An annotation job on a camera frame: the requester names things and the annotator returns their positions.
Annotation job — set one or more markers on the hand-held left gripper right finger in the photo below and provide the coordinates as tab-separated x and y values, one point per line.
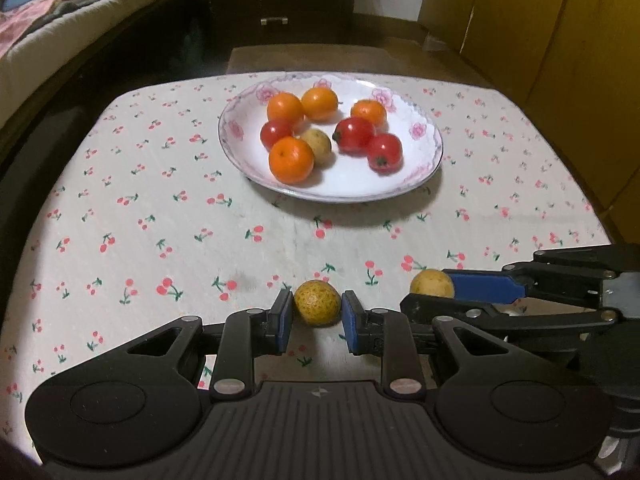
351	324

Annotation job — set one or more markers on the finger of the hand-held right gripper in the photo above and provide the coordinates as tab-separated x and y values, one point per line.
425	306
485	286

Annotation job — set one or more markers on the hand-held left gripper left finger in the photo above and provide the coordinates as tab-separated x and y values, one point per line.
284	321

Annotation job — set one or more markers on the small yellow-green fruit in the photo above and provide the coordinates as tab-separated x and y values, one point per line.
431	284
319	144
317	302

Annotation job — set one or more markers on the white floral-rimmed plate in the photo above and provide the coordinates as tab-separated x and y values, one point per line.
345	180

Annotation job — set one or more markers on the red tomato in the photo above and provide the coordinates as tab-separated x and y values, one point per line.
275	132
354	135
384	152

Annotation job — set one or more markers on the small orange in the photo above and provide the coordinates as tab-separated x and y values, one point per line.
369	112
285	109
291	160
320	103

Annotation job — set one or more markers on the cherry-print tablecloth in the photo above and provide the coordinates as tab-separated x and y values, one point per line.
150	185

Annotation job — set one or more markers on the yellow wooden wardrobe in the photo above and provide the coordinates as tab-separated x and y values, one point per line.
550	35

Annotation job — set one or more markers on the brown chair seat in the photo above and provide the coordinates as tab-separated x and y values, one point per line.
310	60

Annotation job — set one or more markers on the dark wooden dresser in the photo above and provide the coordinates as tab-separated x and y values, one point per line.
310	5

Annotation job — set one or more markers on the bed with bedding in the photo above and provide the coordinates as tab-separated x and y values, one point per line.
75	40

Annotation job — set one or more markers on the pink floral blanket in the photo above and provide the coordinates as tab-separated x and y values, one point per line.
35	15

